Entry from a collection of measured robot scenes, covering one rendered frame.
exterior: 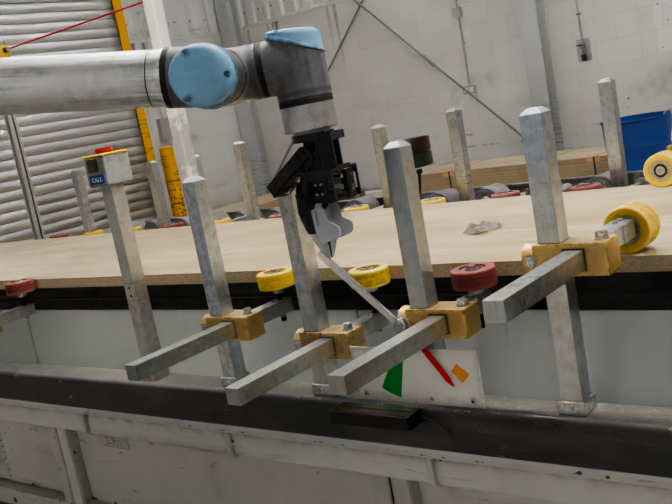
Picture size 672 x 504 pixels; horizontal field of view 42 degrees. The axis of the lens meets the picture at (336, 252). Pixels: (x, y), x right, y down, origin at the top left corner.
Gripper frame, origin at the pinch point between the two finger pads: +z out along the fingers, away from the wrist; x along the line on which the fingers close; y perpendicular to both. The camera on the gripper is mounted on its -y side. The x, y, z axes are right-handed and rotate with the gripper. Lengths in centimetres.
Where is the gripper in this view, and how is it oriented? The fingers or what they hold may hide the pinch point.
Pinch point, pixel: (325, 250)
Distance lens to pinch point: 147.4
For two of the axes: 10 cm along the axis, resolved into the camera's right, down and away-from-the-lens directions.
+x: 6.0, -2.5, 7.6
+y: 7.7, -0.5, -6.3
